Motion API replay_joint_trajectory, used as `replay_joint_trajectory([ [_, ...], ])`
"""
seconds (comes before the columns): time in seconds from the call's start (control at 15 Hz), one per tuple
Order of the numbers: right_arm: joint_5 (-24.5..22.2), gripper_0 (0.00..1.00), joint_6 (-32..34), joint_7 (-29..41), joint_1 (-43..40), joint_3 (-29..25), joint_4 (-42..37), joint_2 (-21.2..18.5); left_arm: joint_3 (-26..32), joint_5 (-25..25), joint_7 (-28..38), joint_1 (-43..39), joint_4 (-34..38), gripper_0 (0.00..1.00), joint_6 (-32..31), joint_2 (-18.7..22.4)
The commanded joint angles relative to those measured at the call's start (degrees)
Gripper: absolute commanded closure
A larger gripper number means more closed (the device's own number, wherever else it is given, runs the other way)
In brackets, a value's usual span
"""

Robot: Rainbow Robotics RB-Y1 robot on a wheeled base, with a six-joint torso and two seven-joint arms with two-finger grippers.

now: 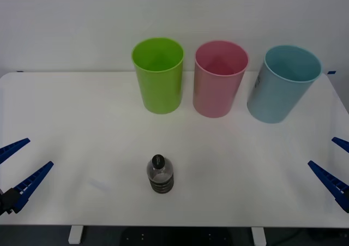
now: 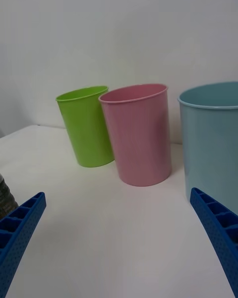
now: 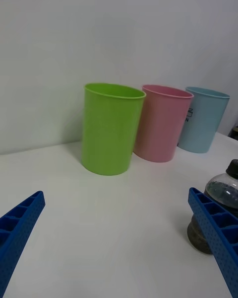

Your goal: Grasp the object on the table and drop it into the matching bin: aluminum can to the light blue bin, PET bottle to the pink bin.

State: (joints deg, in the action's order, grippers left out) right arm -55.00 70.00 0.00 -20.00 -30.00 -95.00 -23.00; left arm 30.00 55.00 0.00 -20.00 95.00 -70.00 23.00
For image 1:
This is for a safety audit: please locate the clear bottle with black cap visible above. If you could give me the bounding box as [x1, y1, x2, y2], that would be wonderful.
[146, 154, 175, 195]

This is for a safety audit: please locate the pale blue plastic bin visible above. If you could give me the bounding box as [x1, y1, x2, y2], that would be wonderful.
[246, 44, 324, 124]

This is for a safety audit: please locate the green plastic bin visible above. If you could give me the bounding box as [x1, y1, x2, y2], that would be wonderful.
[131, 37, 185, 115]

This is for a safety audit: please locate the white table leg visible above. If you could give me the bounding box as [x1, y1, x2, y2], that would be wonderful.
[68, 225, 84, 244]
[251, 226, 267, 246]

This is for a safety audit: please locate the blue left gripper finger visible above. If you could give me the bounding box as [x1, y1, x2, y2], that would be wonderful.
[0, 137, 31, 165]
[0, 161, 55, 217]

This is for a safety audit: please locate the pink plastic bin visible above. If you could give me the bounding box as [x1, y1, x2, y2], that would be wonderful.
[192, 40, 249, 119]

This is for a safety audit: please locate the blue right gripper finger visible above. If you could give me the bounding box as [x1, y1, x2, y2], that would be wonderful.
[331, 136, 349, 152]
[308, 160, 349, 214]

